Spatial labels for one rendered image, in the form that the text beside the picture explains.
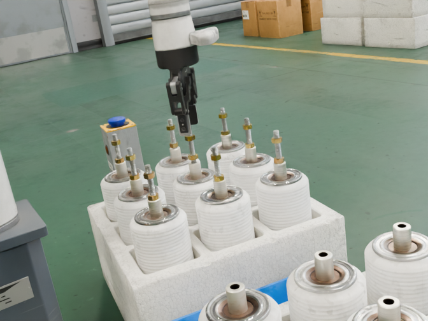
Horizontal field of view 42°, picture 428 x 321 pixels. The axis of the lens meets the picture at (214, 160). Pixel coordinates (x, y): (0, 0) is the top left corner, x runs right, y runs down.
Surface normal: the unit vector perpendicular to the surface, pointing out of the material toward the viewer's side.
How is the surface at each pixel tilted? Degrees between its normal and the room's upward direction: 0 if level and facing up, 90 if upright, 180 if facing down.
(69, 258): 0
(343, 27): 90
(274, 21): 90
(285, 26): 90
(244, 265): 90
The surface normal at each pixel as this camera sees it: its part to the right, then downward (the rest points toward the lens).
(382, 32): -0.83, 0.29
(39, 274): 0.95, -0.05
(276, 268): 0.39, 0.25
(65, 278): -0.14, -0.93
